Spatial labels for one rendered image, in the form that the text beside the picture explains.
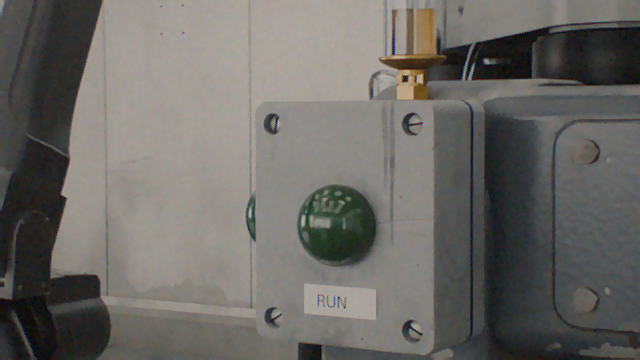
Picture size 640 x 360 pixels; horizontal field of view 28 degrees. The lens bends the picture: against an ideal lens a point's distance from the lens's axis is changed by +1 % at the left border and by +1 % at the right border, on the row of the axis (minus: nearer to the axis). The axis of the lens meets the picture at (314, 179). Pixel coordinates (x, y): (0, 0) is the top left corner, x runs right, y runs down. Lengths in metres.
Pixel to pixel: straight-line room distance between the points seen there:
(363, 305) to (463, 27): 0.33
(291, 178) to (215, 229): 6.44
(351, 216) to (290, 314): 0.05
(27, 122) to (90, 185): 6.60
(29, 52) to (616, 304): 0.49
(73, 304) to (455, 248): 0.49
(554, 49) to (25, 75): 0.38
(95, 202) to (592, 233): 6.98
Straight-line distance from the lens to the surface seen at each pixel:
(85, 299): 0.91
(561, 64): 0.59
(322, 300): 0.46
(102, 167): 7.37
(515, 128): 0.48
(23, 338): 0.85
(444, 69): 0.96
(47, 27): 0.86
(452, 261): 0.45
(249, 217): 0.49
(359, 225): 0.44
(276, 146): 0.47
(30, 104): 0.84
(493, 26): 0.69
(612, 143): 0.46
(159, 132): 7.10
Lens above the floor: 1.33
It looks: 3 degrees down
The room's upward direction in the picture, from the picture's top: straight up
